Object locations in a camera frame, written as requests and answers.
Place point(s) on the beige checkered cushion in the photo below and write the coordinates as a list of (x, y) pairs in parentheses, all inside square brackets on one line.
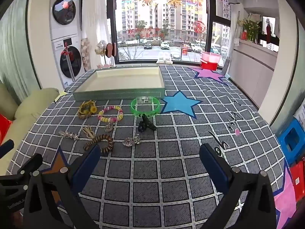
[(85, 54)]

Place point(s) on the grey plaid star blanket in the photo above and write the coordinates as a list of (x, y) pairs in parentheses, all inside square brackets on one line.
[(166, 159)]

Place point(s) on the silver brooch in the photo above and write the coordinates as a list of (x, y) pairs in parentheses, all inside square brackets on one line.
[(129, 142)]

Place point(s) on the black claw hair clip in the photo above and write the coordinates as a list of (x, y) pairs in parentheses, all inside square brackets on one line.
[(144, 122)]

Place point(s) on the white cabinet counter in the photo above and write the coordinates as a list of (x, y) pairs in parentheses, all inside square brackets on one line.
[(252, 71)]

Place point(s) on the small white stool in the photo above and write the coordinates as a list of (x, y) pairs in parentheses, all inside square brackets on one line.
[(165, 60)]

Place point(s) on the white flower ornament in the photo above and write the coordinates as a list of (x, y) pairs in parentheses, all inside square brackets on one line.
[(100, 47)]

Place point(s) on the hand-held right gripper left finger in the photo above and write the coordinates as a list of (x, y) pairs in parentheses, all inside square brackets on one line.
[(85, 164)]

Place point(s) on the green potted plant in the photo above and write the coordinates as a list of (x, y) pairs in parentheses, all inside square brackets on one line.
[(251, 28)]

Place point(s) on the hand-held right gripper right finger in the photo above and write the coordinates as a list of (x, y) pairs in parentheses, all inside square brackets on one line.
[(215, 164)]

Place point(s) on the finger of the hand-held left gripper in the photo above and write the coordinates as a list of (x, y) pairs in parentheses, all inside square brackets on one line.
[(6, 146), (32, 163)]

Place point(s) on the red plastic bag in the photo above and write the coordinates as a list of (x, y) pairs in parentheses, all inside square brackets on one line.
[(4, 128)]

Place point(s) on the brown oval slippers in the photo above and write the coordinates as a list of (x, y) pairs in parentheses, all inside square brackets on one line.
[(111, 49)]

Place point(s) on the white washing machine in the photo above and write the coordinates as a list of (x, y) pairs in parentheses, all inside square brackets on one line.
[(71, 62)]

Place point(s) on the green translucent bangle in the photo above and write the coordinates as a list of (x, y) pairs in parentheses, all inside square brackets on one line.
[(133, 109)]

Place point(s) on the white curtain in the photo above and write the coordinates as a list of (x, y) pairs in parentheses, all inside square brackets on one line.
[(96, 16)]

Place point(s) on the cream sofa cushion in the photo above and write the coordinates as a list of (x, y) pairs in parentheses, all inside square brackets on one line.
[(31, 105)]

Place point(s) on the light blue basin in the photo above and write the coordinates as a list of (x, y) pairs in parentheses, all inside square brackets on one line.
[(226, 76)]

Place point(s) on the grey-green jewelry tray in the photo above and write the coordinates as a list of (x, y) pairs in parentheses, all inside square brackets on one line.
[(119, 95)]

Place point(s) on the pink gift bags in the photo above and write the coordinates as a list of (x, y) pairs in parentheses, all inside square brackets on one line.
[(104, 64)]

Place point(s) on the large black-framed window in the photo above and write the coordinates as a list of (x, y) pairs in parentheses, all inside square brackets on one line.
[(162, 28)]

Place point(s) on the clear rhinestone hair clip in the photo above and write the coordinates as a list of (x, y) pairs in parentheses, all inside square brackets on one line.
[(145, 100)]

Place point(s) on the beige ribbon bow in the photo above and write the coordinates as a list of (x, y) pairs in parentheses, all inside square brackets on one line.
[(89, 133)]

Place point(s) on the pink plastic basin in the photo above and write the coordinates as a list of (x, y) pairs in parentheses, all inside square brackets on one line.
[(211, 56)]

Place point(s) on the blue plastic stool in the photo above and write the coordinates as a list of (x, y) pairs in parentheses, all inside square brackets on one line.
[(286, 145)]

